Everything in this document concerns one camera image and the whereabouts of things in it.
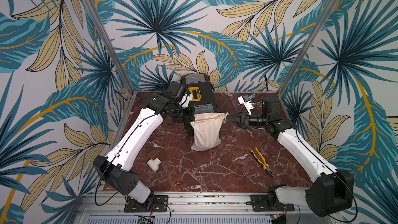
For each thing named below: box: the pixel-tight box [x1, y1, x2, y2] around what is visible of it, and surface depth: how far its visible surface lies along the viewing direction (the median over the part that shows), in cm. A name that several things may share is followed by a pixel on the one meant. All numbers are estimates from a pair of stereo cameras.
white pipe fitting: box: [147, 157, 162, 172], surface depth 85 cm
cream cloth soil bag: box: [190, 112, 229, 152], surface depth 76 cm
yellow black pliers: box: [250, 147, 275, 178], surface depth 87 cm
